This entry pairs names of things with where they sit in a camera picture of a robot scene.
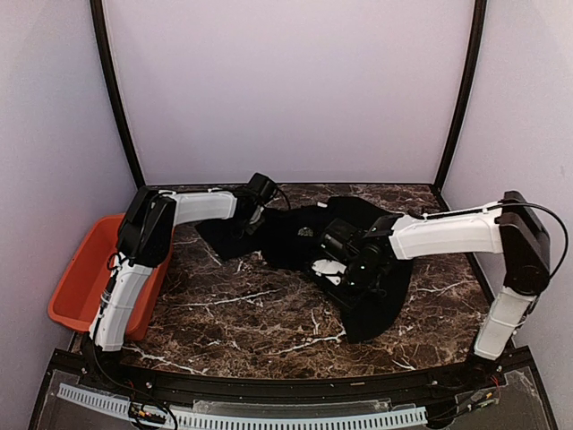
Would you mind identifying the black t-shirt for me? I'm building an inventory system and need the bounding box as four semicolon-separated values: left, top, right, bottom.
196;196;413;344

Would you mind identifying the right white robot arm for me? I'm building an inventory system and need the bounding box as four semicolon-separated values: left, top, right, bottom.
311;191;560;389

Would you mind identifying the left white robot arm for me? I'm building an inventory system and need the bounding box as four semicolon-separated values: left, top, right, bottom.
90;173;278;352

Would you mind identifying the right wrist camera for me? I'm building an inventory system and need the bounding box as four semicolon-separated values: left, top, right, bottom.
311;259;346;286

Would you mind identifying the right black frame post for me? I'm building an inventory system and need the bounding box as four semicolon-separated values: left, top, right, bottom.
432;0;487;194

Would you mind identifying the black frame post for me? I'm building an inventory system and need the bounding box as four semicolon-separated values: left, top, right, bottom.
432;0;487;194
90;0;146;188

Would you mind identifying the black front rail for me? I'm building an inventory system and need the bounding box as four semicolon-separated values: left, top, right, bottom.
48;347;533;405

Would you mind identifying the white slotted cable duct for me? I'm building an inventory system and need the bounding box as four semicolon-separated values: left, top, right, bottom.
56;383;428;430

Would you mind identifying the left black frame post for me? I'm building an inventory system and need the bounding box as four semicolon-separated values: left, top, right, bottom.
90;0;146;188

